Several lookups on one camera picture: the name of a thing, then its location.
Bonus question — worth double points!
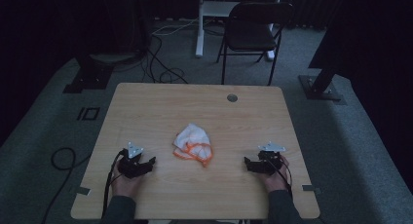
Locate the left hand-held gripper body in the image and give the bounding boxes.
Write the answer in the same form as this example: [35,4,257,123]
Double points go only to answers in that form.
[117,141,153,180]

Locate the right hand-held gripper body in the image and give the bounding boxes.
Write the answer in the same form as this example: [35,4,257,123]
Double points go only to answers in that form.
[250,141,287,176]

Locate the white cloth with orange grid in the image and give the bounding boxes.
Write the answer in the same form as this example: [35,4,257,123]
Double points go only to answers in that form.
[172,122,214,168]

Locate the person's left hand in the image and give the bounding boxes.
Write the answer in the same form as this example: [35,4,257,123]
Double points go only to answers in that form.
[111,168,144,198]

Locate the person's right hand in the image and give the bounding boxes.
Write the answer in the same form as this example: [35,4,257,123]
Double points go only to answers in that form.
[261,154,292,193]

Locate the grey tape strip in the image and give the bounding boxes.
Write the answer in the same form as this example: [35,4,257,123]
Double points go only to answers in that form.
[301,183,323,196]

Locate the black slanted stand with base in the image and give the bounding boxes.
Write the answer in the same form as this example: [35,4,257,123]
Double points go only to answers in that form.
[298,65,348,106]

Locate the black stand with flat base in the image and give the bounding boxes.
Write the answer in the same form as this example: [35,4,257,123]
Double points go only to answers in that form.
[62,53,141,94]

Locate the black folding chair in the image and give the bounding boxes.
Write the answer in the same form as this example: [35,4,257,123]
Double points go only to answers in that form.
[215,1,295,87]

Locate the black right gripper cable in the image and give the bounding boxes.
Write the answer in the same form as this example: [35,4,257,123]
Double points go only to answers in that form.
[271,159,294,200]

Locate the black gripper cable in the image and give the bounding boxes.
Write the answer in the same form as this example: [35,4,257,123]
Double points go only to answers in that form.
[271,159,294,200]
[100,148,128,219]

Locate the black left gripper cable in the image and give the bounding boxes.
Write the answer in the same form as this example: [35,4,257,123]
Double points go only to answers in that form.
[100,148,128,219]

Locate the black looped floor cable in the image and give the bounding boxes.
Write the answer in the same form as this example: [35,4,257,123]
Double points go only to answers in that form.
[40,146,93,224]

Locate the black tangled floor cables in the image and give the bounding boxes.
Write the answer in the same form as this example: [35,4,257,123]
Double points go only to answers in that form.
[139,34,190,86]

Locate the white floor cable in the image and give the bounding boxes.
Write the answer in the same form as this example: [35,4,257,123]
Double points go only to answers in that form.
[150,18,200,37]

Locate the white desk frame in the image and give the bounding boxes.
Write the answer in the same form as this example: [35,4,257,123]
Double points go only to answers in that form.
[195,0,284,61]

